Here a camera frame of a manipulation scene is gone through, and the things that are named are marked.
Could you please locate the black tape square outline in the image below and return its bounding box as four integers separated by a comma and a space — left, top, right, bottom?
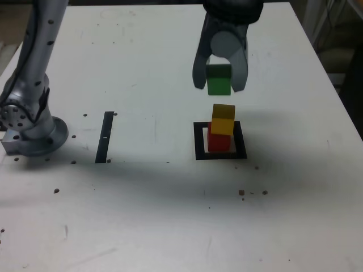
193, 121, 248, 161

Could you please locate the green cube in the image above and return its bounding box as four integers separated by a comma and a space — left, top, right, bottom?
206, 63, 233, 96

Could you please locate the red cube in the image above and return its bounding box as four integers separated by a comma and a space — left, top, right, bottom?
208, 122, 231, 152

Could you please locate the yellow cube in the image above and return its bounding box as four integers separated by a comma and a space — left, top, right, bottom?
211, 103, 236, 136

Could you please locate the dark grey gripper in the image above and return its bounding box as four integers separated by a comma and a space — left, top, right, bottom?
192, 14, 250, 93

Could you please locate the black tape strip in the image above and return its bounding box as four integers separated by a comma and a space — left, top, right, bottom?
95, 111, 115, 164

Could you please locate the white metal frame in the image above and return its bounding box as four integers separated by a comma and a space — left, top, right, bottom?
302, 0, 349, 49

